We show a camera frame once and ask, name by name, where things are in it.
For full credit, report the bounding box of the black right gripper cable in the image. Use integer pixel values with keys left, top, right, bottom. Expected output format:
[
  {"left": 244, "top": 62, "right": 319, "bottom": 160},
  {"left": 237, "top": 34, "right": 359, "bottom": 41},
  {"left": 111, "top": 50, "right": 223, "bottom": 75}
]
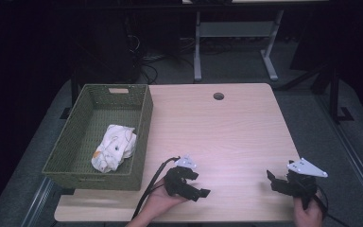
[{"left": 308, "top": 183, "right": 352, "bottom": 227}]

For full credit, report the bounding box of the green woven basket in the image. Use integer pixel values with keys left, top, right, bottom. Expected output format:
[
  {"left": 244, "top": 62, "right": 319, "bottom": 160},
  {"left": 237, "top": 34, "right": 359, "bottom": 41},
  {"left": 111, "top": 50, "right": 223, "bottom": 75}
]
[{"left": 41, "top": 83, "right": 154, "bottom": 192}]

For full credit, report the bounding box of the white cloth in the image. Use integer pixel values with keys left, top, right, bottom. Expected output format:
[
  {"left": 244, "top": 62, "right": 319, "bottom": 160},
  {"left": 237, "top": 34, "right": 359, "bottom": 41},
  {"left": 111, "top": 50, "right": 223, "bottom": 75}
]
[{"left": 90, "top": 124, "right": 138, "bottom": 174}]

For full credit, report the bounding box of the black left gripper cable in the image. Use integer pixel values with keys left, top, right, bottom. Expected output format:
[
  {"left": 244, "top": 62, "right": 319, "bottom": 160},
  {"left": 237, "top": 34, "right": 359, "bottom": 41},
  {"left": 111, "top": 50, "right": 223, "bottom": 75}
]
[{"left": 130, "top": 155, "right": 182, "bottom": 221}]

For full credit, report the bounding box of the grey metal floor rail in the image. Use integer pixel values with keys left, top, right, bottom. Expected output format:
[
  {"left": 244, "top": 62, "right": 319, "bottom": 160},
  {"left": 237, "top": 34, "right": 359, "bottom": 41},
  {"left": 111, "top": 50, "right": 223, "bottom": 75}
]
[
  {"left": 314, "top": 93, "right": 363, "bottom": 219},
  {"left": 20, "top": 176, "right": 55, "bottom": 227}
]

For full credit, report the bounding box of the tangle of floor cables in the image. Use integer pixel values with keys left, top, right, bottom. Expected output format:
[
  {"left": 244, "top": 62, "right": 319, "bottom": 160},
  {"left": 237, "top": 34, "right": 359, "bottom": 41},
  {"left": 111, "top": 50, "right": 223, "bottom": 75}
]
[{"left": 126, "top": 33, "right": 199, "bottom": 85}]

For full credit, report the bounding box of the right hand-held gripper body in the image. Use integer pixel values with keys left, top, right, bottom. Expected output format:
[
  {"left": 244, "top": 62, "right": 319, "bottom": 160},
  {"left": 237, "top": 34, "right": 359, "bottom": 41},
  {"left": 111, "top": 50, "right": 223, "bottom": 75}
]
[{"left": 284, "top": 157, "right": 329, "bottom": 211}]

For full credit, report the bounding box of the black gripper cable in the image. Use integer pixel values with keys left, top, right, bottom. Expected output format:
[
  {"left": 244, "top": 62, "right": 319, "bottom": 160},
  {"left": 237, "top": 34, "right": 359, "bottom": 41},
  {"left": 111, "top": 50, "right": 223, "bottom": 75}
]
[
  {"left": 130, "top": 155, "right": 182, "bottom": 221},
  {"left": 308, "top": 183, "right": 352, "bottom": 227}
]

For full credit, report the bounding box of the white-legged desk frame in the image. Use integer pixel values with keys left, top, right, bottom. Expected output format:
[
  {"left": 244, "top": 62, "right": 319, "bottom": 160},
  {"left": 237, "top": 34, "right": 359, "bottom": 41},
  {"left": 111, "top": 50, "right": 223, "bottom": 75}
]
[{"left": 193, "top": 9, "right": 285, "bottom": 83}]

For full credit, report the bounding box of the person's right hand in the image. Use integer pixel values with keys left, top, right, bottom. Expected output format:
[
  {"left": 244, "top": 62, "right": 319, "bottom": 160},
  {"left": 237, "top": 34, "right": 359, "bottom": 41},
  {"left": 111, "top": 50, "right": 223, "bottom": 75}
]
[{"left": 292, "top": 188, "right": 325, "bottom": 227}]

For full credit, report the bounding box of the person's left hand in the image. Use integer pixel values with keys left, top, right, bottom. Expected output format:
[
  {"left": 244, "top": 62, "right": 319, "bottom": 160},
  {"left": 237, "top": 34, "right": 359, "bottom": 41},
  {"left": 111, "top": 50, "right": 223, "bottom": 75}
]
[{"left": 144, "top": 177, "right": 188, "bottom": 219}]

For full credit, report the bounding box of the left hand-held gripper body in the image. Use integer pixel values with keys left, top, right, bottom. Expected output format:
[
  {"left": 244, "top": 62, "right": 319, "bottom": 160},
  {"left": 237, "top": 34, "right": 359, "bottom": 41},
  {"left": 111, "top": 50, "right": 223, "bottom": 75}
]
[{"left": 163, "top": 153, "right": 199, "bottom": 201}]

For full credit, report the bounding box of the black metal stand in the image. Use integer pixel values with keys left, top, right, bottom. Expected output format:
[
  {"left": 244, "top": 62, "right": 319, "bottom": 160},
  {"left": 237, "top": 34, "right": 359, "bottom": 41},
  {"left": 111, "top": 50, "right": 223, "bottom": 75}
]
[{"left": 326, "top": 64, "right": 355, "bottom": 125}]

